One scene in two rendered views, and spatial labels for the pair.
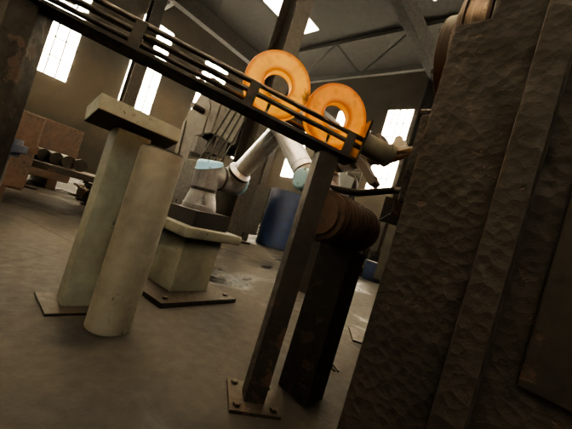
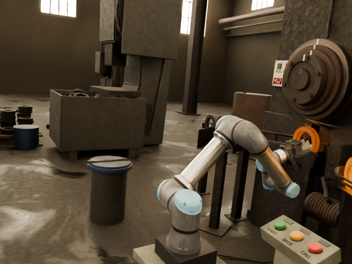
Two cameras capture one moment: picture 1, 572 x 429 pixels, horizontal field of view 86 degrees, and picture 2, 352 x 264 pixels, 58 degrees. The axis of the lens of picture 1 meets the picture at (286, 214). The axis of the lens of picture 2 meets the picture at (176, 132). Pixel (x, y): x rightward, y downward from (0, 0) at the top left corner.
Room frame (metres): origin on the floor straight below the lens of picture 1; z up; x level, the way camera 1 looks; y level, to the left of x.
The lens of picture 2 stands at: (0.97, 1.59, 1.09)
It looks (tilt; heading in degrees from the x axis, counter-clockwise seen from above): 10 degrees down; 292
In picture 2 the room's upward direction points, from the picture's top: 5 degrees clockwise
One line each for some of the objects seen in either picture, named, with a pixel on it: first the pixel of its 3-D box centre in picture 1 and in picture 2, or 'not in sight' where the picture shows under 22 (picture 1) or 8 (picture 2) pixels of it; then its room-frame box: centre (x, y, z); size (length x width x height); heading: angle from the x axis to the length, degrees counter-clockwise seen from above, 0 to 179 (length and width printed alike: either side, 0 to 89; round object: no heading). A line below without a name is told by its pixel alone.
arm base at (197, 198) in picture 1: (201, 198); (184, 234); (1.38, 0.39, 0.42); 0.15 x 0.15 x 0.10
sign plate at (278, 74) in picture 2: not in sight; (287, 74); (1.14, -0.78, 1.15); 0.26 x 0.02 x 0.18; 138
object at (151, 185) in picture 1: (135, 237); not in sight; (0.87, 0.39, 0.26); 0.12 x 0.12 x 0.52
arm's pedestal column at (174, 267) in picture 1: (182, 260); not in sight; (1.38, 0.38, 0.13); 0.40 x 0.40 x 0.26; 55
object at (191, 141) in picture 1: (210, 148); not in sight; (6.31, 1.90, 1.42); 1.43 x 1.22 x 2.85; 53
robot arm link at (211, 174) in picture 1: (208, 174); (186, 208); (1.38, 0.39, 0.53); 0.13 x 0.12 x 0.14; 140
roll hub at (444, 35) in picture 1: (454, 62); (303, 79); (1.02, -0.40, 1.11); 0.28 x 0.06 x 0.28; 138
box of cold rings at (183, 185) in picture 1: (211, 198); not in sight; (4.37, 1.08, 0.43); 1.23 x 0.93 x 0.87; 136
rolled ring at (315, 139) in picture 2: not in sight; (305, 141); (0.96, -0.47, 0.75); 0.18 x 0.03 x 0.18; 137
